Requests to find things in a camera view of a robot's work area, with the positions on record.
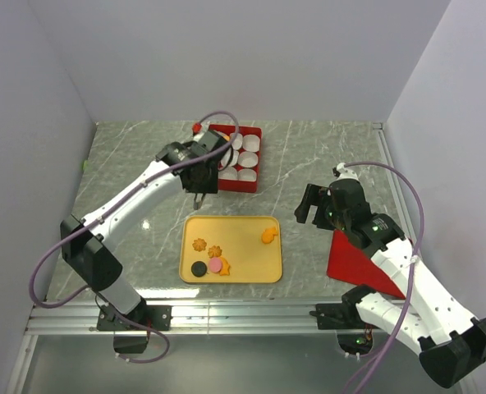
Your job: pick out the orange fish cookie right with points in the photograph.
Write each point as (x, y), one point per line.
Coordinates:
(269, 235)

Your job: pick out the flower cookie left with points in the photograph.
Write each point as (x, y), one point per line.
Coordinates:
(199, 244)

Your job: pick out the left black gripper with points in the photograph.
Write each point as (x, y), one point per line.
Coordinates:
(210, 188)

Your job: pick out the black round cookie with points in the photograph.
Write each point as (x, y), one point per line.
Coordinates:
(199, 269)

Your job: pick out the orange fish cookie lower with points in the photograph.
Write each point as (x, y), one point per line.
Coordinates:
(225, 269)

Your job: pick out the white paper cup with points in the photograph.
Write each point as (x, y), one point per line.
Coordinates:
(237, 141)
(248, 159)
(247, 174)
(251, 143)
(229, 174)
(230, 158)

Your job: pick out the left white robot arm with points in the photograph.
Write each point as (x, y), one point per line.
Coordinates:
(90, 241)

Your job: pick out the red cookie box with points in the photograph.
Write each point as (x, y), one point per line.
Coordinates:
(243, 186)

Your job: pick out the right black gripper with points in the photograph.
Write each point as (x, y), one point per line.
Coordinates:
(312, 197)

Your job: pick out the yellow tray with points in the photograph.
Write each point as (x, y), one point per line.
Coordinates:
(239, 237)

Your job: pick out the metal tongs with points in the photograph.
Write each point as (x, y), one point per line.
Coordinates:
(198, 201)

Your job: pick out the flower cookie right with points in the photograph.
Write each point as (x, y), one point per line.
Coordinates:
(214, 251)

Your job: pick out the red box lid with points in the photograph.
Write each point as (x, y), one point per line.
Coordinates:
(350, 265)

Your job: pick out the aluminium rail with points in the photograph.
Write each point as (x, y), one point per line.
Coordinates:
(394, 180)
(190, 316)

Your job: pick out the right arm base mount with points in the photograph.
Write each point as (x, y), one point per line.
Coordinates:
(354, 337)

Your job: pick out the aluminium rail front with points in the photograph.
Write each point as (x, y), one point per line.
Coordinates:
(190, 316)

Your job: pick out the orange fish cookie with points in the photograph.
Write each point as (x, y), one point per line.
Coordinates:
(269, 235)
(225, 269)

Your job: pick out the aluminium rail right side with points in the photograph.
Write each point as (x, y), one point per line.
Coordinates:
(394, 180)

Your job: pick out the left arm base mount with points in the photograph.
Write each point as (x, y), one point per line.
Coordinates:
(132, 333)

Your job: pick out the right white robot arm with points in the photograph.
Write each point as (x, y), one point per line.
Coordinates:
(449, 340)

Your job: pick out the pink round cookie lower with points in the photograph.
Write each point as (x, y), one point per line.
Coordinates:
(215, 265)

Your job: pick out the flower cookie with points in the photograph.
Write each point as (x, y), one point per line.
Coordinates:
(214, 251)
(199, 244)

